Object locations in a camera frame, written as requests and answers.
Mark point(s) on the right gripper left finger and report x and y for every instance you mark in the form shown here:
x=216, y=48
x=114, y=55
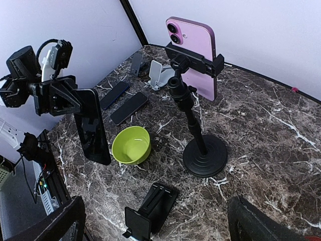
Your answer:
x=56, y=224

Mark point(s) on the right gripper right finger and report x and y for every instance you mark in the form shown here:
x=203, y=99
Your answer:
x=246, y=222

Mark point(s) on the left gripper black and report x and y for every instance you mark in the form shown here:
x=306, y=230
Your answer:
x=56, y=96

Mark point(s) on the large black phone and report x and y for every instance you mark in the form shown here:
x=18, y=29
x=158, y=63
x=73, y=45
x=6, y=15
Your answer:
x=90, y=127

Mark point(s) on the dark blue phone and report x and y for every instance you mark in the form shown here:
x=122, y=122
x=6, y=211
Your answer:
x=112, y=96

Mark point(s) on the purple edged phone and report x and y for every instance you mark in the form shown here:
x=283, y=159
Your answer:
x=130, y=107

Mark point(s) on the grey small phone stand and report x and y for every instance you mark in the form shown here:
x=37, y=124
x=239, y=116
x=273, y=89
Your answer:
x=137, y=65

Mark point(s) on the white folding phone stand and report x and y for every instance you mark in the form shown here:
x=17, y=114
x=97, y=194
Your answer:
x=159, y=75

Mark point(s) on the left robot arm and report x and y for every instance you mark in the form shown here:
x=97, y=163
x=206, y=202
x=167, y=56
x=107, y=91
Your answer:
x=23, y=73

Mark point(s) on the black tall phone stand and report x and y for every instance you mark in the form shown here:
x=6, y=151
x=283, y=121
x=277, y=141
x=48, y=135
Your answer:
x=205, y=155

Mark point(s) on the black folding phone stand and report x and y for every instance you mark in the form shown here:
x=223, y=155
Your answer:
x=150, y=217

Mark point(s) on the pink phone on tall stand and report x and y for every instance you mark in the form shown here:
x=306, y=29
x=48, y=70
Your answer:
x=198, y=39

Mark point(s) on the red bowl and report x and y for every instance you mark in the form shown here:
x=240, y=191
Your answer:
x=312, y=238

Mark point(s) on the green bowl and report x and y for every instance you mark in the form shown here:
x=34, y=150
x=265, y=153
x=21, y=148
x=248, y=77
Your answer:
x=132, y=146

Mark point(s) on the small red object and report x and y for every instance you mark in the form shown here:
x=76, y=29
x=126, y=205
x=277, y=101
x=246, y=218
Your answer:
x=294, y=89

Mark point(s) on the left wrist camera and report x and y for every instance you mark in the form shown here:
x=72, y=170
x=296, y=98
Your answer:
x=57, y=59

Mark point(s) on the black front rail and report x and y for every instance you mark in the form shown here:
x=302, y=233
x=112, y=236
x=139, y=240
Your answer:
x=53, y=191

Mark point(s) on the left black corner post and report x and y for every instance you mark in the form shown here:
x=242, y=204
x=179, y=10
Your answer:
x=134, y=22

